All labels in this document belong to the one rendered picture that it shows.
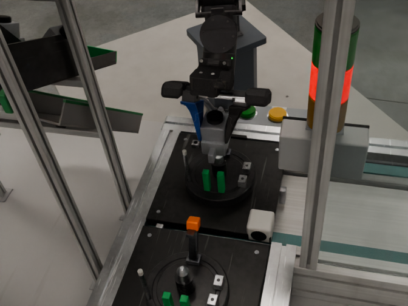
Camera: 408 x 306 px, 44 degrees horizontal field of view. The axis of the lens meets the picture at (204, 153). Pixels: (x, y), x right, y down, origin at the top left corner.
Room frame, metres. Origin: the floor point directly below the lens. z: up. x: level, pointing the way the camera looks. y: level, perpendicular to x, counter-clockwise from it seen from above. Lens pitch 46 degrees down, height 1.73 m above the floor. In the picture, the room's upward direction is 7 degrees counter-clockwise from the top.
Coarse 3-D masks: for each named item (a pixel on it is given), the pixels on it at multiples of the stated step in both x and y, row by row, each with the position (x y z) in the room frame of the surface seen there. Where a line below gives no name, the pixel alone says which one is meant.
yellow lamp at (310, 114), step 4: (308, 96) 0.49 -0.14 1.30; (308, 100) 0.49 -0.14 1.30; (312, 100) 0.48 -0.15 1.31; (308, 104) 0.49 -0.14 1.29; (312, 104) 0.48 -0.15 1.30; (308, 108) 0.49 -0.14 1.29; (312, 108) 0.48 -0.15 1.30; (308, 112) 0.49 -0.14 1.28; (312, 112) 0.48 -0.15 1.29; (308, 116) 0.49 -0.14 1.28; (312, 116) 0.48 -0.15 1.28; (308, 120) 0.48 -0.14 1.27; (312, 120) 0.48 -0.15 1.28; (308, 124) 0.48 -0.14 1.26; (312, 124) 0.48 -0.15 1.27; (312, 128) 0.48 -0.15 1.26
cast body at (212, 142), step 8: (208, 112) 0.67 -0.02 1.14; (216, 112) 0.67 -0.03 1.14; (208, 120) 0.65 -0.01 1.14; (216, 120) 0.65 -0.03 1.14; (224, 120) 0.65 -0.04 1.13; (200, 128) 0.64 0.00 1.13; (208, 128) 0.64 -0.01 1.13; (216, 128) 0.64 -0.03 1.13; (224, 128) 0.64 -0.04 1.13; (208, 136) 0.64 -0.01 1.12; (216, 136) 0.63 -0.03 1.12; (224, 136) 0.63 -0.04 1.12; (208, 144) 0.63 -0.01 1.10; (216, 144) 0.63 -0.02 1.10; (224, 144) 0.63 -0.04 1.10; (208, 152) 0.63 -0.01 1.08; (216, 152) 0.63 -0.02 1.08; (224, 152) 0.62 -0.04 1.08; (208, 160) 0.61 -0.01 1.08
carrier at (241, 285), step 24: (144, 240) 0.54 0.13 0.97; (168, 240) 0.53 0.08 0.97; (216, 240) 0.52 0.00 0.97; (240, 240) 0.51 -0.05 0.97; (144, 264) 0.49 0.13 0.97; (168, 264) 0.47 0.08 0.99; (192, 264) 0.46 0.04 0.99; (216, 264) 0.46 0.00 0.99; (240, 264) 0.46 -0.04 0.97; (264, 264) 0.46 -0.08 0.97; (120, 288) 0.44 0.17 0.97; (144, 288) 0.41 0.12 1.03; (168, 288) 0.42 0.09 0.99; (192, 288) 0.41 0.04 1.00; (216, 288) 0.41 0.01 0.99; (240, 288) 0.42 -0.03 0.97
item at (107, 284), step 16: (160, 144) 0.79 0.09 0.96; (160, 160) 0.75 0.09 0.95; (144, 176) 0.70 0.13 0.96; (160, 176) 0.70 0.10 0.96; (144, 192) 0.66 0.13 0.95; (128, 208) 0.62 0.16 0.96; (144, 208) 0.62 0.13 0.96; (128, 224) 0.59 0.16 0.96; (144, 224) 0.58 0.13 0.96; (128, 240) 0.55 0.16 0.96; (112, 256) 0.52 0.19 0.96; (128, 256) 0.51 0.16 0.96; (272, 256) 0.48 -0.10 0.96; (288, 256) 0.47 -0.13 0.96; (112, 272) 0.49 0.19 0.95; (272, 272) 0.45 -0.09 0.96; (288, 272) 0.44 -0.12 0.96; (96, 288) 0.46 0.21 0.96; (112, 288) 0.45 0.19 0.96; (272, 288) 0.42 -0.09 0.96; (288, 288) 0.41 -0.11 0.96; (96, 304) 0.43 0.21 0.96; (272, 304) 0.39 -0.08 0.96; (288, 304) 0.38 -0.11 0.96
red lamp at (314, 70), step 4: (312, 64) 0.49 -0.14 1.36; (312, 68) 0.49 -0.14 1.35; (316, 68) 0.48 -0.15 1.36; (312, 72) 0.49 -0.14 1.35; (316, 72) 0.48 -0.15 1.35; (312, 76) 0.48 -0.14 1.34; (316, 76) 0.48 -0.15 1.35; (312, 80) 0.48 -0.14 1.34; (316, 80) 0.48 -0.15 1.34; (312, 84) 0.48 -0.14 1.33; (316, 84) 0.48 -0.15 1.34; (312, 88) 0.48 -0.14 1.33; (312, 92) 0.48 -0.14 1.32; (312, 96) 0.48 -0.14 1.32
